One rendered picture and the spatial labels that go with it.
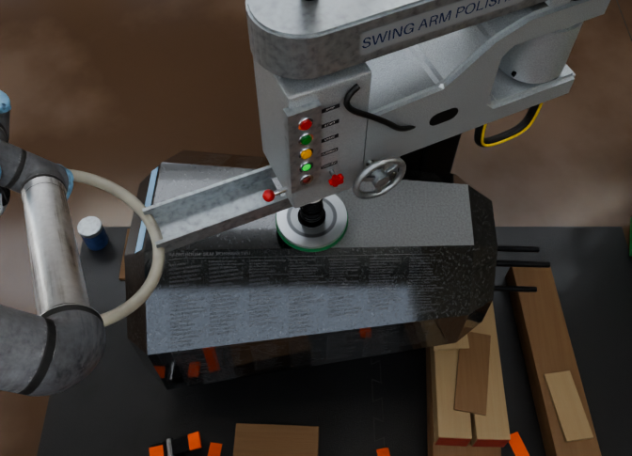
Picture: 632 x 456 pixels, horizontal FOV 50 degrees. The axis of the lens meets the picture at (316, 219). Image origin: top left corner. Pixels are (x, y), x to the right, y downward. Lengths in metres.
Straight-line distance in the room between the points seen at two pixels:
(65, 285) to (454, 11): 0.93
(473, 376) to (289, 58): 1.51
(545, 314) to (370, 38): 1.71
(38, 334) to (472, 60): 1.12
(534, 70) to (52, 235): 1.25
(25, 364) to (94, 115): 2.64
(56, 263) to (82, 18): 2.98
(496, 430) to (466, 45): 1.37
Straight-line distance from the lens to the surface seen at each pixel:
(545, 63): 1.89
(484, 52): 1.67
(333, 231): 2.00
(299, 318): 2.11
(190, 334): 2.16
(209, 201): 1.85
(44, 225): 1.38
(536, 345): 2.79
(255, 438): 2.55
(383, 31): 1.41
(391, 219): 2.11
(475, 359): 2.56
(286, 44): 1.35
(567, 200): 3.33
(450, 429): 2.47
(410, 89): 1.66
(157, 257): 1.74
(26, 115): 3.73
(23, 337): 1.06
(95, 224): 3.03
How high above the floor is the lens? 2.59
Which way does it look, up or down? 58 degrees down
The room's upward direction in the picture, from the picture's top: straight up
